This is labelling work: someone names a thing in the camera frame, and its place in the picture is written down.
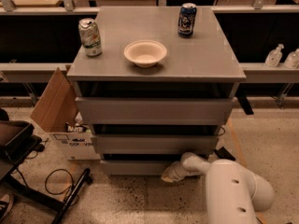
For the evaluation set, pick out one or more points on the green white soda can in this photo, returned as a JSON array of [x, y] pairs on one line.
[[90, 37]]

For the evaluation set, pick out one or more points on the black power adapter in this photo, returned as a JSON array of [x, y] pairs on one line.
[[223, 153]]

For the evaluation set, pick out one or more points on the grey bottom drawer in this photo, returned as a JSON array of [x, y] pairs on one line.
[[134, 167]]

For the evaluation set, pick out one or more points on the blue soda can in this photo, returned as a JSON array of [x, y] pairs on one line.
[[186, 19]]

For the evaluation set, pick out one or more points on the open cardboard box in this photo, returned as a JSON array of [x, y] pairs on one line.
[[56, 113]]

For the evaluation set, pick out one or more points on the right hand sanitizer bottle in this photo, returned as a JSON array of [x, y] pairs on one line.
[[292, 60]]

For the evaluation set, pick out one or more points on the grey drawer cabinet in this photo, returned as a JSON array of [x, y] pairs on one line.
[[200, 67]]

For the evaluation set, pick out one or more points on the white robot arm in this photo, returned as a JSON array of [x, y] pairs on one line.
[[234, 194]]

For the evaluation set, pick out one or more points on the grey middle drawer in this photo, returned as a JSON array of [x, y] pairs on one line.
[[153, 144]]

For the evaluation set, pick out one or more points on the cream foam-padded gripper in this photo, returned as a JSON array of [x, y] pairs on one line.
[[177, 170]]

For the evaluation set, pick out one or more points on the white paper bowl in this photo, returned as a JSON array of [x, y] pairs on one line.
[[145, 53]]

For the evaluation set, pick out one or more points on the shoe at bottom left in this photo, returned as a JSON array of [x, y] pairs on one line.
[[6, 202]]

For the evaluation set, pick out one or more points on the black tray on stand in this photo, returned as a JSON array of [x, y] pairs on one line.
[[12, 134]]

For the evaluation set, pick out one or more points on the grey drawer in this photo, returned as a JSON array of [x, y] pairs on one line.
[[134, 167], [161, 111], [153, 144]]

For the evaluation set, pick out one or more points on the grey top drawer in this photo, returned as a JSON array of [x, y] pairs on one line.
[[161, 111]]

